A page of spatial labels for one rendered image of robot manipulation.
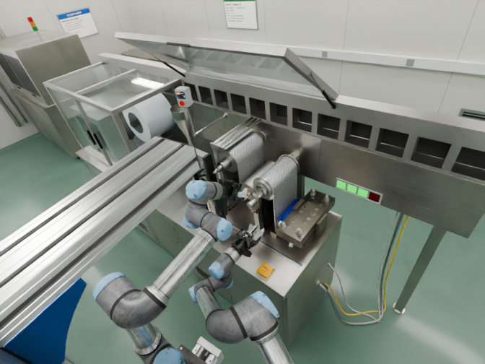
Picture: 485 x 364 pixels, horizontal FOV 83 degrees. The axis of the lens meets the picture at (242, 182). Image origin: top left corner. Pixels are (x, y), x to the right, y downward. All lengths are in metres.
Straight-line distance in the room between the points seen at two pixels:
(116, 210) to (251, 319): 0.78
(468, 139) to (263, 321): 1.01
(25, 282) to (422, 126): 1.30
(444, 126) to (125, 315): 1.31
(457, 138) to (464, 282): 1.81
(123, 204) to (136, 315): 0.65
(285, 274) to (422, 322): 1.34
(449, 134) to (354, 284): 1.64
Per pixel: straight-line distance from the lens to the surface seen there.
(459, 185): 1.45
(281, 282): 1.56
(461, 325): 2.75
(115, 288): 1.05
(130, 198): 0.39
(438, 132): 1.34
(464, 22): 3.60
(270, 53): 1.02
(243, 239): 1.40
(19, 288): 0.37
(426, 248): 1.98
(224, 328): 1.07
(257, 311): 1.07
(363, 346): 2.45
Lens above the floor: 2.25
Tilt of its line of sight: 40 degrees down
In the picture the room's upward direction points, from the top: 9 degrees counter-clockwise
